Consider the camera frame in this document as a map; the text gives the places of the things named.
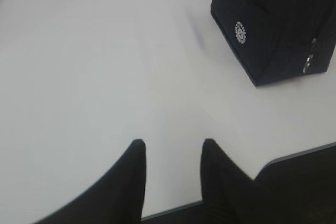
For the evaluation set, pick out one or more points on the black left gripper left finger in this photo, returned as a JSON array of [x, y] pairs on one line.
[[117, 197]]

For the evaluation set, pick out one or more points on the dark blue lunch bag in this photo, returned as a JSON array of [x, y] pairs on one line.
[[276, 40]]

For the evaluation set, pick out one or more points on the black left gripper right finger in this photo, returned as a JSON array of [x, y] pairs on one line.
[[294, 189]]

